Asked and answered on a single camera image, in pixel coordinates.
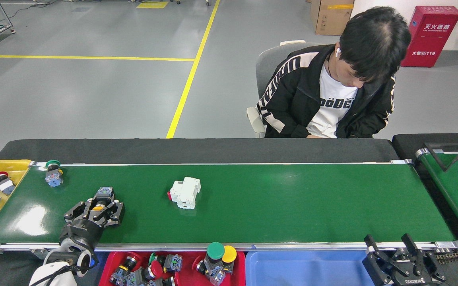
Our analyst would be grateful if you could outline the person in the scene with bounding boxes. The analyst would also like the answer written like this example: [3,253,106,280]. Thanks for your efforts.
[256,6,411,139]

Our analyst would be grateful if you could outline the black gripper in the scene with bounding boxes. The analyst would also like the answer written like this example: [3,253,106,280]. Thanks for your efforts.
[60,197,126,251]
[363,233,447,286]

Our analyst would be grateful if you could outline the red fire extinguisher box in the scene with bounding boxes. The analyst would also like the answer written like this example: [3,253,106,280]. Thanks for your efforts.
[400,6,458,68]

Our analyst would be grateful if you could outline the red plastic tray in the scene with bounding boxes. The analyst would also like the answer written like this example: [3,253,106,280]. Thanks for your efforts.
[99,250,246,286]

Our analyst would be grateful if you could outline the green push button switch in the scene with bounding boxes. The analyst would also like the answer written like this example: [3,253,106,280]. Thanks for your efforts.
[148,253,183,273]
[45,160,64,187]
[204,242,226,275]

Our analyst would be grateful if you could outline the yellow push button switch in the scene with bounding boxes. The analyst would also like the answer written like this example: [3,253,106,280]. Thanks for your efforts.
[93,187,115,213]
[221,245,238,275]

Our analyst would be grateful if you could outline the conveyor drive chain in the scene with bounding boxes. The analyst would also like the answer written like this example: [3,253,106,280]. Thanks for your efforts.
[434,251,458,265]

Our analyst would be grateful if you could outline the long green conveyor belt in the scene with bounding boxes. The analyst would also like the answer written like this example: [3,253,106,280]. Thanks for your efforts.
[0,159,458,259]

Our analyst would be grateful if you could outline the white circuit breaker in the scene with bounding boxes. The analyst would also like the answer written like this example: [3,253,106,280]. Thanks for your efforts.
[167,177,202,210]

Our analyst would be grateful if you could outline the brown cardboard box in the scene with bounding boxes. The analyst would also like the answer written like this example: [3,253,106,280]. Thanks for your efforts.
[310,0,355,36]

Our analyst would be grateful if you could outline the blue plastic tray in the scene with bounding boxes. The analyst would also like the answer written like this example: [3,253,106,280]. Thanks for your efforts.
[245,250,392,286]

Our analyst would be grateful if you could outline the grey office chair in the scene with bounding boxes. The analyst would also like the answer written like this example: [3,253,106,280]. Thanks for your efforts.
[246,40,325,138]

